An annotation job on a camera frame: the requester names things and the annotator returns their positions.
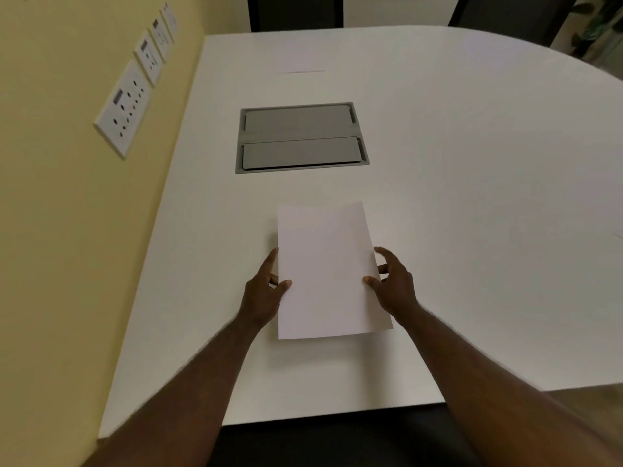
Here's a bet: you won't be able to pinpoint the person's left hand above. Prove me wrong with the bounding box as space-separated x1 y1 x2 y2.
237 247 293 331

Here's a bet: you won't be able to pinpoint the person's right hand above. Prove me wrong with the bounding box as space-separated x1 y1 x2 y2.
362 246 422 328

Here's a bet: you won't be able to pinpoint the white paper sheet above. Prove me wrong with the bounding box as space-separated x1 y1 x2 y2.
277 201 394 341

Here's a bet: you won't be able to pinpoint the person's right forearm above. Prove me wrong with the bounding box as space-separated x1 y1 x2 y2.
400 306 623 467

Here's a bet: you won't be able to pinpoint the person's left forearm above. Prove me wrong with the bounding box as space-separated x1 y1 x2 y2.
80 313 266 467

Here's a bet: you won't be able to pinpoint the person's dark trousers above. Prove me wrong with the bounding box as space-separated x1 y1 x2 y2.
208 403 483 467

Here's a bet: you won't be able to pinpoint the black chair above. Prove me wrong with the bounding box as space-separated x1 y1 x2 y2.
448 0 581 48
247 0 344 33

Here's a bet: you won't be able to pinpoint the green potted plant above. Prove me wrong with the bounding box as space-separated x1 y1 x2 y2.
568 0 623 59

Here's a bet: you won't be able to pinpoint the grey table cable box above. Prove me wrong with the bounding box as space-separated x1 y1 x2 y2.
235 102 371 174

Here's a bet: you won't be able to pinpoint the white wall socket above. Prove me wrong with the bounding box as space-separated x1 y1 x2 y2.
160 1 180 43
94 59 153 160
133 29 166 88
148 13 174 64

